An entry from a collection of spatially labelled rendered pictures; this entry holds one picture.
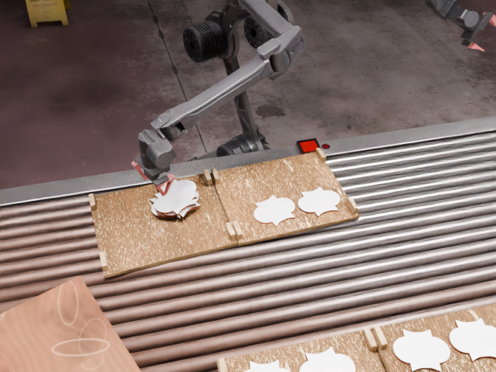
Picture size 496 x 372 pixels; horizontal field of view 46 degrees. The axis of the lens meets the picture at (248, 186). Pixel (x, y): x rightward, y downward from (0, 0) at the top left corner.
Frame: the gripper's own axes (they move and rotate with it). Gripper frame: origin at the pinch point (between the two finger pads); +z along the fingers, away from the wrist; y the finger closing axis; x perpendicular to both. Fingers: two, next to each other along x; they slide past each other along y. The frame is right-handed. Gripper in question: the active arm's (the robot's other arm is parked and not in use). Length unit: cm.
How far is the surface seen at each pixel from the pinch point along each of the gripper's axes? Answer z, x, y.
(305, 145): 13, 61, 6
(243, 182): 12.3, 30.0, 7.2
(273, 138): 109, 138, -91
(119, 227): 11.8, -13.7, -2.3
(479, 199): 14, 86, 64
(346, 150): 15, 72, 17
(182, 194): 7.0, 7.8, 2.8
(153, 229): 11.8, -5.9, 5.7
